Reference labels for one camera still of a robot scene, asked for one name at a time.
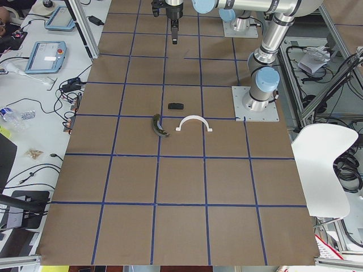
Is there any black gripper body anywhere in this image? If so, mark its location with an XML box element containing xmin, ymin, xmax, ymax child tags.
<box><xmin>165</xmin><ymin>0</ymin><xmax>182</xmax><ymax>19</ymax></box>

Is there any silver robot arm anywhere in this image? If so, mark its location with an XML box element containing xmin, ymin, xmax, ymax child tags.
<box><xmin>192</xmin><ymin>1</ymin><xmax>323</xmax><ymax>112</ymax></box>
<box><xmin>218</xmin><ymin>8</ymin><xmax>252</xmax><ymax>32</ymax></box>

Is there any black brake pad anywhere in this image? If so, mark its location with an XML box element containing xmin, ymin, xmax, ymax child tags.
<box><xmin>168</xmin><ymin>103</ymin><xmax>184</xmax><ymax>111</ymax></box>

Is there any green curved brake shoe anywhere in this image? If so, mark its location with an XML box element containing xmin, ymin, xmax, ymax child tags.
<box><xmin>152</xmin><ymin>113</ymin><xmax>170</xmax><ymax>137</ymax></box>

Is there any blue teach pendant far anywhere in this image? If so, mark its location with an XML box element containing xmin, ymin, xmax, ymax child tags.
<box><xmin>45</xmin><ymin>6</ymin><xmax>75</xmax><ymax>31</ymax></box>

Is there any blue teach pendant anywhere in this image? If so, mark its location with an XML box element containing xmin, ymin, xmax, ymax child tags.
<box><xmin>45</xmin><ymin>6</ymin><xmax>75</xmax><ymax>31</ymax></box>
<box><xmin>25</xmin><ymin>41</ymin><xmax>67</xmax><ymax>74</ymax></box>

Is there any black power adapter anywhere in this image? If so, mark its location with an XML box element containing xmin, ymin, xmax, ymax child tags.
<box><xmin>61</xmin><ymin>77</ymin><xmax>86</xmax><ymax>93</ymax></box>

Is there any blue teach pendant near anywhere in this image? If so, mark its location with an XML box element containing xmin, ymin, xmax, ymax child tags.
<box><xmin>25</xmin><ymin>41</ymin><xmax>67</xmax><ymax>74</ymax></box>

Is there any clear plastic water bottle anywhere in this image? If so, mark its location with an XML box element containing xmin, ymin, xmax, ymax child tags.
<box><xmin>1</xmin><ymin>107</ymin><xmax>36</xmax><ymax>132</ymax></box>

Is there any white plastic chair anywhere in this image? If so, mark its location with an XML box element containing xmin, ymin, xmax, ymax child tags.
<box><xmin>292</xmin><ymin>123</ymin><xmax>358</xmax><ymax>219</ymax></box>

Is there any black laptop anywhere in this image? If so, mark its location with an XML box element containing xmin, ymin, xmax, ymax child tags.
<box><xmin>0</xmin><ymin>134</ymin><xmax>18</xmax><ymax>192</ymax></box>

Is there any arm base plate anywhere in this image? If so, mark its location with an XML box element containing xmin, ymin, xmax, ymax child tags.
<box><xmin>223</xmin><ymin>17</ymin><xmax>259</xmax><ymax>39</ymax></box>
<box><xmin>232</xmin><ymin>86</ymin><xmax>280</xmax><ymax>122</ymax></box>

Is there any aluminium frame post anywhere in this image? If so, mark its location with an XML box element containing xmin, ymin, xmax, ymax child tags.
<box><xmin>65</xmin><ymin>0</ymin><xmax>99</xmax><ymax>60</ymax></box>

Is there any white curved plastic bracket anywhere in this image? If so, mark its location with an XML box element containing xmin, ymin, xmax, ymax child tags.
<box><xmin>175</xmin><ymin>114</ymin><xmax>213</xmax><ymax>132</ymax></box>

